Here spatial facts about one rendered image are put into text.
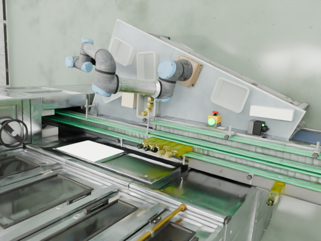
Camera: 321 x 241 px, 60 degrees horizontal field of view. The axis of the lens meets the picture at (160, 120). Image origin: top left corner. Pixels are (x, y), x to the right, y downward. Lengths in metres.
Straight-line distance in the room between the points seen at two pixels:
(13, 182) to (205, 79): 1.35
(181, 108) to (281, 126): 0.70
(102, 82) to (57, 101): 0.95
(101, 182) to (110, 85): 0.57
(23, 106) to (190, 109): 1.24
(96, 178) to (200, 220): 0.68
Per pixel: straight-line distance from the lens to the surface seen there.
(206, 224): 1.37
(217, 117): 1.85
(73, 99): 2.56
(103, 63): 1.56
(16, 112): 2.30
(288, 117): 1.75
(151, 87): 1.71
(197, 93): 1.98
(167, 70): 1.73
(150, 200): 1.50
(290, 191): 1.78
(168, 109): 2.11
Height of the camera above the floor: 2.53
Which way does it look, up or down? 55 degrees down
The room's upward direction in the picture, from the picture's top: 104 degrees counter-clockwise
